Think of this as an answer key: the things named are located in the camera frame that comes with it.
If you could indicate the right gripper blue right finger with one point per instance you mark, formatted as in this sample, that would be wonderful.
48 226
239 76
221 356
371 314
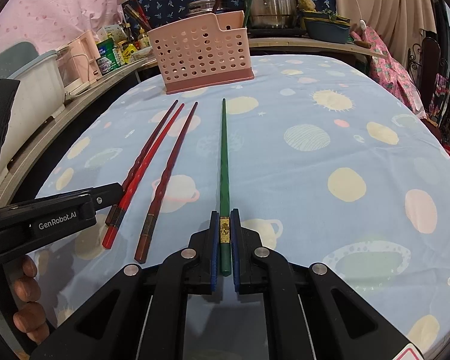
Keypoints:
236 247

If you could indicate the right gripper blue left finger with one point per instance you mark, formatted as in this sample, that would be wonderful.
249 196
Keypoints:
214 254

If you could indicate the red chopstick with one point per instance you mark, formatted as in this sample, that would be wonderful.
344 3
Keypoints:
142 15
142 176

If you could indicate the person's left hand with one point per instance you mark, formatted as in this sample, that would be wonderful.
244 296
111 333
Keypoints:
23 323

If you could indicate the blue patterned tablecloth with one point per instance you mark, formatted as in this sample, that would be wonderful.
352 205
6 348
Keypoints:
326 165

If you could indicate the white dish rack bin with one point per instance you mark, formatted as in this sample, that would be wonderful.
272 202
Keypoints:
39 96

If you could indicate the pink perforated utensil holder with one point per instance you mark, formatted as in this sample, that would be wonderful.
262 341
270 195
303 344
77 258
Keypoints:
200 51

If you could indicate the pink electric kettle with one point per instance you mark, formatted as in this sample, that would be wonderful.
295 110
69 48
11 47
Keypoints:
77 64

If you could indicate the yellow snack packet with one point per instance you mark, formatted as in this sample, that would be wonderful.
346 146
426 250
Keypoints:
128 49

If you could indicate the silver rice cooker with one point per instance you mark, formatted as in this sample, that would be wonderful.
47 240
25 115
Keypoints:
200 7

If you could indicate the dark green basin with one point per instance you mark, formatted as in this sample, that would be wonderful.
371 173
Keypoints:
327 30

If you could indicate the pink floral cloth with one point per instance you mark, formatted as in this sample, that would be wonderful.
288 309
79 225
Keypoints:
391 75

